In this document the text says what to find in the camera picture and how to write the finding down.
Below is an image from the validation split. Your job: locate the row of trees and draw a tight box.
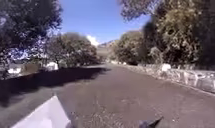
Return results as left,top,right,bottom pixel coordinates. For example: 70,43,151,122
110,0,215,70

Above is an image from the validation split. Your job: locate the large dark tree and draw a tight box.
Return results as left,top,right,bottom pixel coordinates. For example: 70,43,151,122
0,0,64,68

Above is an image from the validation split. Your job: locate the round green tree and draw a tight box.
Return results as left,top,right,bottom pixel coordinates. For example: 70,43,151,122
45,31,102,68

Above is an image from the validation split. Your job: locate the low stone wall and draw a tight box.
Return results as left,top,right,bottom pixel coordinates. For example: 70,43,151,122
108,60,215,95

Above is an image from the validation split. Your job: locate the white building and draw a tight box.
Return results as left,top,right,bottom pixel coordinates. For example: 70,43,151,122
6,63,27,76

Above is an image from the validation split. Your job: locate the grey asphalt road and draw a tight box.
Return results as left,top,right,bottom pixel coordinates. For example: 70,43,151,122
0,63,215,128

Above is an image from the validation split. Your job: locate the distant hill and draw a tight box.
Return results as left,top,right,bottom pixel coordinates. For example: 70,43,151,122
94,39,120,62

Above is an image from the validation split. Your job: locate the robot's own part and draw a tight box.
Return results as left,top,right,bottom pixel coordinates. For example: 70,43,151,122
138,116,164,128

